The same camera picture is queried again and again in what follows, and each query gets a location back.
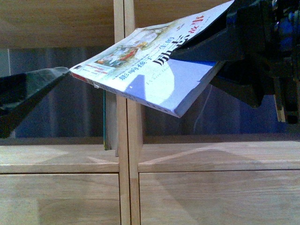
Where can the upper right wooden drawer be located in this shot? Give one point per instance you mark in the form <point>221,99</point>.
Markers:
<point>220,198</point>

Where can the wooden shelf unit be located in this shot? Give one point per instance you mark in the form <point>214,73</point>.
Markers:
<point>52,171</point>
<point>223,167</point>

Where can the right wooden shelf unit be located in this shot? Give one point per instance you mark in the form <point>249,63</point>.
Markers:
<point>223,167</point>

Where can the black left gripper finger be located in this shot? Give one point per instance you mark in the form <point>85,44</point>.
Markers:
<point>20,93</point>

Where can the green patterned standing book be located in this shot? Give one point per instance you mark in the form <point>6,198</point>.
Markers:
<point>111,123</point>

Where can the white illustrated children's book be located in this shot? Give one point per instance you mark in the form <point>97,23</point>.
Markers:
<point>140,66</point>

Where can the wooden drawer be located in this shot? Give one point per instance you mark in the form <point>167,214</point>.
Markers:
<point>220,198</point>
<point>59,199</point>

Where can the left wooden shelf unit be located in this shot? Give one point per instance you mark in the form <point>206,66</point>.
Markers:
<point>52,171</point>

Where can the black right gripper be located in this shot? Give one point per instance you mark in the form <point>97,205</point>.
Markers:
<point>269,33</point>

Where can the upper left wooden drawer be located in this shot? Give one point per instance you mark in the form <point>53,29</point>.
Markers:
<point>59,199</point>

